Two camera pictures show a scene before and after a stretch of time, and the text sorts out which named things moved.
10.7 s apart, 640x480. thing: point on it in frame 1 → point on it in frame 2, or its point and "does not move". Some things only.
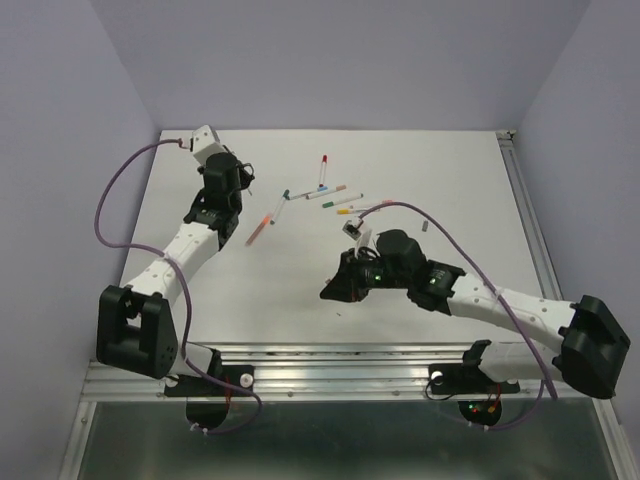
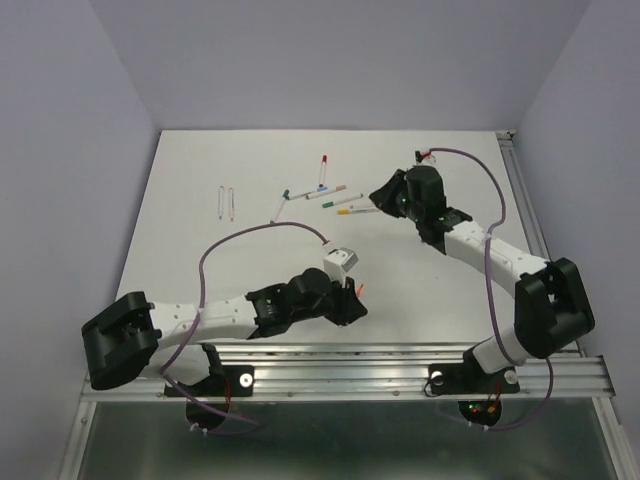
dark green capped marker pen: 285,195 does not move
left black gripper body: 244,180 → 328,301
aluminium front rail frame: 355,373 does not move
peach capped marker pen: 317,194 does not move
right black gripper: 346,285 → 382,195
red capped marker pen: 324,159 does not move
